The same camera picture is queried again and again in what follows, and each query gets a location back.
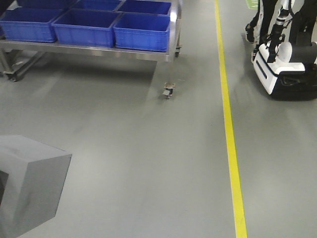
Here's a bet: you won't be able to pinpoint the gray foam base block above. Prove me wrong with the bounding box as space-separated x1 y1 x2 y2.
0 135 72 238

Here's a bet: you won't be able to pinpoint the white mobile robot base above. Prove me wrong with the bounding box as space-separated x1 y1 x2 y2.
250 0 317 101

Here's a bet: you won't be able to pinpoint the blue bin on cart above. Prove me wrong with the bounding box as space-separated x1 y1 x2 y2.
113 13 170 52
0 7 64 43
52 9 120 48

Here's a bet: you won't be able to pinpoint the steel cart with casters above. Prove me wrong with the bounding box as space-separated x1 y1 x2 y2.
0 0 183 99

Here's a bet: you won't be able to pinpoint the person legs dark trousers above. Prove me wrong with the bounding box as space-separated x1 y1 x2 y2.
245 0 317 55

